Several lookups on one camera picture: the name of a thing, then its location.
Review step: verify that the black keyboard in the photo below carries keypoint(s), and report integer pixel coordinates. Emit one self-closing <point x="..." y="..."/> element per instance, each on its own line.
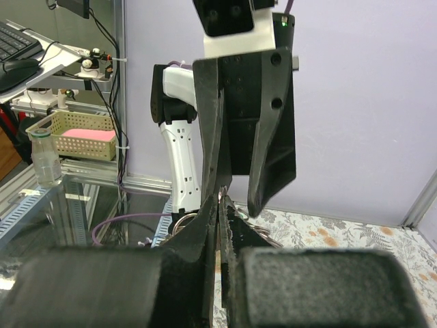
<point x="15" y="44"/>

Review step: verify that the beige perforated basket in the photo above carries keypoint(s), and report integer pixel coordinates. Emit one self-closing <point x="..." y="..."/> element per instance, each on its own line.
<point x="80" y="135"/>

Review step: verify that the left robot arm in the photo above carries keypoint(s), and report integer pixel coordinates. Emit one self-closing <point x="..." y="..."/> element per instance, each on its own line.
<point x="174" y="109"/>

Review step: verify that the metal keyring with yellow handle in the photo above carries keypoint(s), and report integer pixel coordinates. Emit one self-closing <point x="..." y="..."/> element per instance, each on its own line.
<point x="263" y="232"/>

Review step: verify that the slotted grey cable duct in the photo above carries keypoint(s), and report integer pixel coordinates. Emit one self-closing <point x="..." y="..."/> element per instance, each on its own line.
<point x="18" y="218"/>

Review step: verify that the black monitor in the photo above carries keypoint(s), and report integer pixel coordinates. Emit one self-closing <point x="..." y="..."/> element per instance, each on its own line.
<point x="78" y="7"/>

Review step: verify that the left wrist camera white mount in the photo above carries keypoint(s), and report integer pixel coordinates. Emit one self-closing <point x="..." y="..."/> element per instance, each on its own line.
<point x="235" y="27"/>

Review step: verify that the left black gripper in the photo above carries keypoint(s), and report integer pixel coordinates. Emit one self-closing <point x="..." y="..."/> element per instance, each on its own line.
<point x="246" y="121"/>

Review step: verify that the clear glass bottle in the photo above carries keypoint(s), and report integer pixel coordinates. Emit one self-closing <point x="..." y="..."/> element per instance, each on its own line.
<point x="45" y="157"/>

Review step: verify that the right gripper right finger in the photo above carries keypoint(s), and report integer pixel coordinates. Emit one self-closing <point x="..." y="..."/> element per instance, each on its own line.
<point x="265" y="286"/>

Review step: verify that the black computer mouse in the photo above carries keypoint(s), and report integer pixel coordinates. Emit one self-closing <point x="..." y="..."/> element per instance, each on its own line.
<point x="15" y="72"/>

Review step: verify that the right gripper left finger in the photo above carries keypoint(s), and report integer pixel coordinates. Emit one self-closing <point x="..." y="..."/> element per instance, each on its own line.
<point x="171" y="285"/>

